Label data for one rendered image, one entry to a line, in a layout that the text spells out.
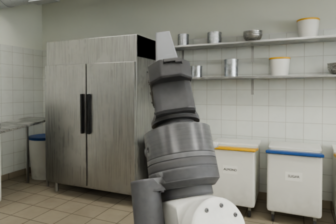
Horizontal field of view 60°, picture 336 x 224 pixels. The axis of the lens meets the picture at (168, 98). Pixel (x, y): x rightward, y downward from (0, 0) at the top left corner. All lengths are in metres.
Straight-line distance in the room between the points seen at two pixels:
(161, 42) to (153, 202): 0.21
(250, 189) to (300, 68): 1.56
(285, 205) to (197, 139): 3.08
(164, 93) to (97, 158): 3.44
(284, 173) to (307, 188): 0.25
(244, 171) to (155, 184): 3.02
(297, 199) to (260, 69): 1.58
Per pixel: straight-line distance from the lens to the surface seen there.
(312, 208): 3.40
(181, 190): 0.35
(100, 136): 3.70
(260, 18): 3.98
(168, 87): 0.36
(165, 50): 0.40
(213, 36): 3.79
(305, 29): 3.66
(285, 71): 3.63
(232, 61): 3.70
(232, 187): 3.42
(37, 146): 4.97
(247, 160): 3.31
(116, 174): 3.66
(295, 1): 4.00
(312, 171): 3.30
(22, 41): 5.41
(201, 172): 0.34
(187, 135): 0.34
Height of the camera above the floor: 1.39
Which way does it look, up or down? 1 degrees down
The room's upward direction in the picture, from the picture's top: straight up
